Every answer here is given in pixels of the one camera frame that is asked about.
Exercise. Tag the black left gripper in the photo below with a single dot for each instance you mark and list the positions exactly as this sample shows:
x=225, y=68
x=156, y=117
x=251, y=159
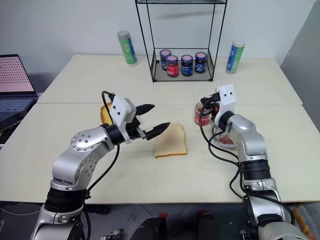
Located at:
x=133, y=131

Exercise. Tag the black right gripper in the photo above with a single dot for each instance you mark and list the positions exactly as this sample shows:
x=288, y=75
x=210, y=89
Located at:
x=213, y=107

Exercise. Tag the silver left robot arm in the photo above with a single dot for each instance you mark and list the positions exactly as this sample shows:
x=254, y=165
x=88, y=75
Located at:
x=82, y=147

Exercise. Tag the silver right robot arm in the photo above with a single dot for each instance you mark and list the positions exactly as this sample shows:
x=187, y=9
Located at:
x=247, y=130

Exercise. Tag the open glass jam jar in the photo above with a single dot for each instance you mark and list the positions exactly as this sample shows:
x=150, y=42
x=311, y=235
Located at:
x=198, y=116

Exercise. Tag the white bread slice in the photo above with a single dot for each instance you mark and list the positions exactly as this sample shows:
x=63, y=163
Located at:
x=171, y=141

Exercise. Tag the blue label jam jar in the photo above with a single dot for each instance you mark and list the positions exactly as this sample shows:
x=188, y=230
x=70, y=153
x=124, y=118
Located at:
x=200, y=63
x=164, y=61
x=187, y=66

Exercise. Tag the red label jam jar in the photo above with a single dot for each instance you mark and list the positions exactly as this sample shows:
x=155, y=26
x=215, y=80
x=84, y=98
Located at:
x=172, y=67

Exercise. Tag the golden bread loaf piece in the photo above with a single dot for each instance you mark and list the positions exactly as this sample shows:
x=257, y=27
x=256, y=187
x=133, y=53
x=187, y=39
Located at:
x=104, y=116

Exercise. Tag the clear glass bowl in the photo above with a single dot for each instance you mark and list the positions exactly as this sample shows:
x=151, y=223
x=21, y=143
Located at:
x=225, y=142

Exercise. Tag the green blue cylinder can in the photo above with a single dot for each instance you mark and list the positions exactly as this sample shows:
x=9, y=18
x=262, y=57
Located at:
x=127, y=48
x=235, y=57

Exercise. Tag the dark rounded shape red cap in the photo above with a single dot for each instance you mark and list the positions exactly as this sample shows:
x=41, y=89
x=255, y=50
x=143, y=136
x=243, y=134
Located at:
x=208, y=226
x=150, y=228

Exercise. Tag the open laptop pink screen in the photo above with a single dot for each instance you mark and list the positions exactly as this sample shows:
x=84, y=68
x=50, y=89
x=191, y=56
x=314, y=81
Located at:
x=13, y=75

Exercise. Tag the orange patterned object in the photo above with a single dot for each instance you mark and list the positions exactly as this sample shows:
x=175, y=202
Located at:
x=301, y=221

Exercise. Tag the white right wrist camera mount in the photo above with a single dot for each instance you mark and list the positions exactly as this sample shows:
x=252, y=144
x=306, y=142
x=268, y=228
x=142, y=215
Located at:
x=227, y=96

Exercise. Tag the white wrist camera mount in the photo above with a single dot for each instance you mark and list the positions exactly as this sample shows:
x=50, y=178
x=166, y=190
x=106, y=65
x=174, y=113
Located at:
x=119, y=110
x=227, y=96

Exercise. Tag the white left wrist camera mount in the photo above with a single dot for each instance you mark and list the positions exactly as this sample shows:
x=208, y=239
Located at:
x=119, y=110

